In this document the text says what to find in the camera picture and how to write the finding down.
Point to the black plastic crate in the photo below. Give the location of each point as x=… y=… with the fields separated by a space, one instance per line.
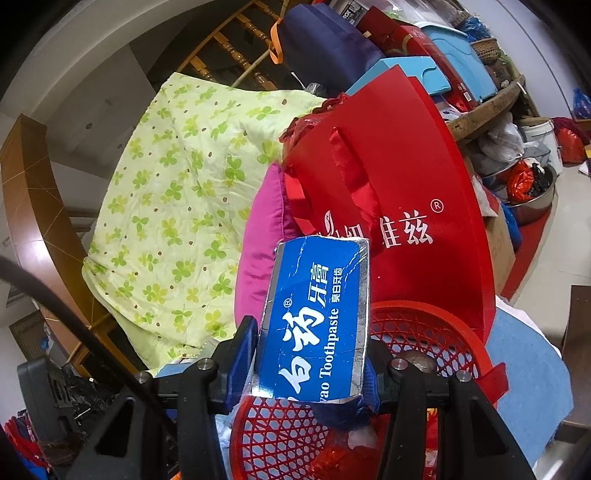
x=55 y=392

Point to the red paper gift bag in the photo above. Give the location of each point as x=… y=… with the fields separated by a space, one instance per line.
x=406 y=175

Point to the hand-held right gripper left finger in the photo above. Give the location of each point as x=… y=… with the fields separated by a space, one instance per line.
x=245 y=355

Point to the wooden spindle headboard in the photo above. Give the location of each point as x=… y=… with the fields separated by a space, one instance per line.
x=231 y=41

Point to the light blue storage bin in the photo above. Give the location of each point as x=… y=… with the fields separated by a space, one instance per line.
x=461 y=55

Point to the light blue plastic lid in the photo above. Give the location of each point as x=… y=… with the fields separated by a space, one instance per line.
x=406 y=74

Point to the white bucket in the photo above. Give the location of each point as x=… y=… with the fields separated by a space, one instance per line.
x=542 y=138

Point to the cardboard box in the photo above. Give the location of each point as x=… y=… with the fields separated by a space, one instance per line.
x=498 y=249

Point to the red crinkled foil bag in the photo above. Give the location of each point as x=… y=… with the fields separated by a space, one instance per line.
x=309 y=117

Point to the blue toothpaste box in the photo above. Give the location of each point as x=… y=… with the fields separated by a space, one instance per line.
x=314 y=314

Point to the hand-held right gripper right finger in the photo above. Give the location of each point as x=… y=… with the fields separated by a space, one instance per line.
x=401 y=387

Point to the red plastic mesh basket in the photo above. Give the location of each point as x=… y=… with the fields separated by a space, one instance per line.
x=277 y=438

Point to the dark red plastic bag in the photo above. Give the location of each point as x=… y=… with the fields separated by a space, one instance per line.
x=570 y=141

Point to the woven basket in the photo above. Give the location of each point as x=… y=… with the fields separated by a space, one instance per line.
x=485 y=48

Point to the red gift box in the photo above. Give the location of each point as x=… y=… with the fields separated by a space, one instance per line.
x=425 y=41

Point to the metal basin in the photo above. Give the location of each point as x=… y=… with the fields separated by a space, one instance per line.
x=538 y=198

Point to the round wooden table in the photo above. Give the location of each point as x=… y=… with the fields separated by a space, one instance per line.
x=489 y=110

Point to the green clover print quilt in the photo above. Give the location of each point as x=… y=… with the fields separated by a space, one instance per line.
x=184 y=194

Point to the magenta pillow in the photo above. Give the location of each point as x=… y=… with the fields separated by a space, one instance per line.
x=263 y=240

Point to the blue blanket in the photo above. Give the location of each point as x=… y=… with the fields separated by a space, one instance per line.
x=526 y=378

